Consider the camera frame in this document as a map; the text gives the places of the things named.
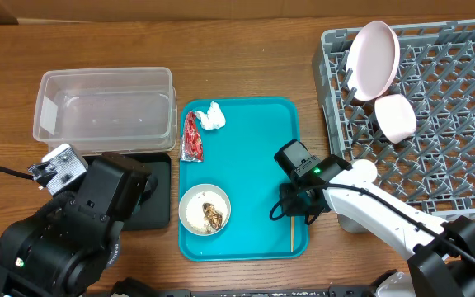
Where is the small white cup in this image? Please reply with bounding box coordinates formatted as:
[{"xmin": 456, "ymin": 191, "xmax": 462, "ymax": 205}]
[{"xmin": 351, "ymin": 159, "xmax": 378, "ymax": 183}]

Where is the white tissue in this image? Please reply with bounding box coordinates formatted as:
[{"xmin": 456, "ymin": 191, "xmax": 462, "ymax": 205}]
[{"xmin": 195, "ymin": 101, "xmax": 226, "ymax": 130}]

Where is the pink bowl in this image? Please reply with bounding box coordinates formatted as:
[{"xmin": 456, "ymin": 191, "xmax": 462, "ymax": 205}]
[{"xmin": 374, "ymin": 94, "xmax": 416, "ymax": 144}]

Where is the red foil wrapper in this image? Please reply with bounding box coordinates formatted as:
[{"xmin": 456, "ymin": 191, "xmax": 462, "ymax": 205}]
[{"xmin": 180, "ymin": 111, "xmax": 204, "ymax": 163}]

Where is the pink plate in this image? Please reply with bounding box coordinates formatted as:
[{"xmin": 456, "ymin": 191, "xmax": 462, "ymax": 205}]
[{"xmin": 346, "ymin": 21, "xmax": 400, "ymax": 101}]

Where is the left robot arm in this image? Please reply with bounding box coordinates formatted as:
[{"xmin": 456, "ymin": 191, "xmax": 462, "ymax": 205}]
[{"xmin": 0, "ymin": 144, "xmax": 152, "ymax": 296}]

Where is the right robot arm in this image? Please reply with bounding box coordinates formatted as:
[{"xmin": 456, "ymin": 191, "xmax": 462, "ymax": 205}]
[{"xmin": 273, "ymin": 139, "xmax": 475, "ymax": 297}]

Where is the grey dishwasher rack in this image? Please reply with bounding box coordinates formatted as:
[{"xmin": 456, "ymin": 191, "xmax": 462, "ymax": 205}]
[{"xmin": 313, "ymin": 20, "xmax": 475, "ymax": 221}]

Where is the clear plastic bin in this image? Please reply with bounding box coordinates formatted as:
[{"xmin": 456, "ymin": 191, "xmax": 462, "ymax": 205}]
[{"xmin": 32, "ymin": 67, "xmax": 178, "ymax": 155}]

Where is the teal plastic tray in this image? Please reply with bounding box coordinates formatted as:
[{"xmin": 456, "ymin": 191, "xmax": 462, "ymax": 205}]
[{"xmin": 178, "ymin": 97, "xmax": 310, "ymax": 262}]

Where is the grey bowl with food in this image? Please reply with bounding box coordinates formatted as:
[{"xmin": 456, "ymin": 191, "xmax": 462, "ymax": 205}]
[{"xmin": 178, "ymin": 184, "xmax": 231, "ymax": 236}]

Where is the black plastic tray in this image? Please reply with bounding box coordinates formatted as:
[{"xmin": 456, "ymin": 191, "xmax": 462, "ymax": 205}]
[{"xmin": 75, "ymin": 152, "xmax": 171, "ymax": 231}]

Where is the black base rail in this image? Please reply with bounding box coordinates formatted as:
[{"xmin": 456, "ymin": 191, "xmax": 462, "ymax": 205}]
[{"xmin": 109, "ymin": 278, "xmax": 375, "ymax": 297}]

